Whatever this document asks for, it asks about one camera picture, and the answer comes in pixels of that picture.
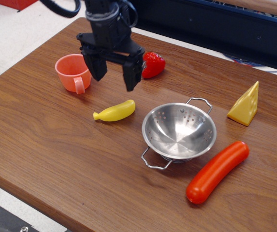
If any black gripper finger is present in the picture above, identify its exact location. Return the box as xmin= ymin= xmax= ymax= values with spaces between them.
xmin=122 ymin=58 xmax=143 ymax=91
xmin=83 ymin=53 xmax=107 ymax=81

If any red box on floor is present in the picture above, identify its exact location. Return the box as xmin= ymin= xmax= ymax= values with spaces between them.
xmin=0 ymin=0 xmax=37 ymax=11

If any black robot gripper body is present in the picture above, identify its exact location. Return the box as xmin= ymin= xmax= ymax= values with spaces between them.
xmin=77 ymin=16 xmax=144 ymax=63

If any yellow toy banana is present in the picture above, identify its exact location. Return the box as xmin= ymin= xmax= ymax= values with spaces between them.
xmin=93 ymin=100 xmax=136 ymax=122

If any red toy sausage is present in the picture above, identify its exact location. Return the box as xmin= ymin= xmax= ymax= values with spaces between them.
xmin=186 ymin=141 xmax=249 ymax=204

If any black braided cable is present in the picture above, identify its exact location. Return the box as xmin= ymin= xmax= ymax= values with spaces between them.
xmin=39 ymin=0 xmax=82 ymax=19

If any black base with screw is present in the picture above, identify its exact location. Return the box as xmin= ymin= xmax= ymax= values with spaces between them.
xmin=0 ymin=204 xmax=68 ymax=232

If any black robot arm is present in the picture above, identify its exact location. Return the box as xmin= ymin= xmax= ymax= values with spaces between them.
xmin=77 ymin=0 xmax=145 ymax=91

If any steel colander with handles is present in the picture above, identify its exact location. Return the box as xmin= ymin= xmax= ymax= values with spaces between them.
xmin=142 ymin=97 xmax=217 ymax=170

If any pink plastic cup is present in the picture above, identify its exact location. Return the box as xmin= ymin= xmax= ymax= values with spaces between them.
xmin=55 ymin=54 xmax=92 ymax=94

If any red toy strawberry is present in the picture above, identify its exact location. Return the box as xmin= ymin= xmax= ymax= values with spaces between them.
xmin=142 ymin=52 xmax=166 ymax=79

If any wooden rail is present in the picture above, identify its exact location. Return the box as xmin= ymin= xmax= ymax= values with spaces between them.
xmin=221 ymin=0 xmax=277 ymax=15

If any yellow toy cheese wedge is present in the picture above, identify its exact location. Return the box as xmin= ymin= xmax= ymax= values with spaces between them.
xmin=227 ymin=81 xmax=259 ymax=126

